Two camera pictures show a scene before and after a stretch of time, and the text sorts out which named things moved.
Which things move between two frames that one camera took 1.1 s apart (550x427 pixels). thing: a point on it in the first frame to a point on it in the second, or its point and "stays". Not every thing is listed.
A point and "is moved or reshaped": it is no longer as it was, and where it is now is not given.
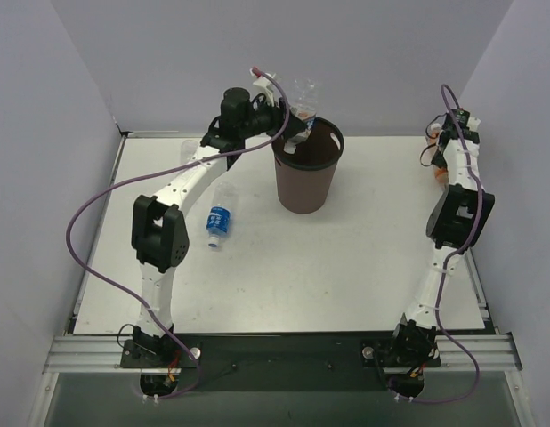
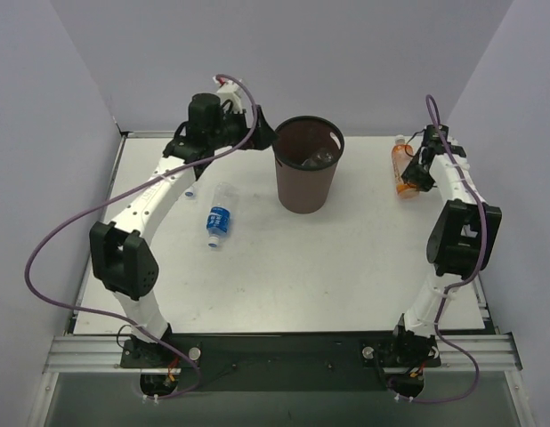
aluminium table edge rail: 115,178 stays
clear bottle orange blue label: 304,106 to 322,156
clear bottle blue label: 219,215 stays
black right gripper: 460,118 to 419,166
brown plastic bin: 305,178 stays
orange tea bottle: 440,173 is moved or reshaped
